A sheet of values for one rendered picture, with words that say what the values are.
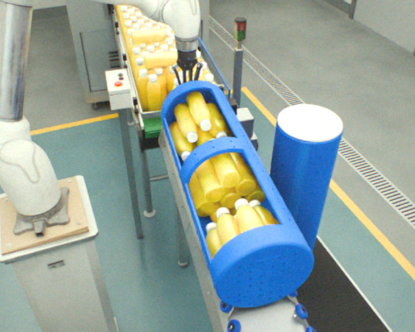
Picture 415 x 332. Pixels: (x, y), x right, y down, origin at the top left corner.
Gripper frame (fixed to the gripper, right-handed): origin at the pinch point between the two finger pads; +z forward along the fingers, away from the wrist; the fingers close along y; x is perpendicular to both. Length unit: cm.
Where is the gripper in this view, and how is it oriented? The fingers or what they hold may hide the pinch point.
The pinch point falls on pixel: (188, 93)
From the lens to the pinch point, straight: 182.6
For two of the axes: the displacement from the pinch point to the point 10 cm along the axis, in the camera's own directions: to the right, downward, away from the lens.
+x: 2.4, 6.2, -7.4
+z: 0.0, 7.7, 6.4
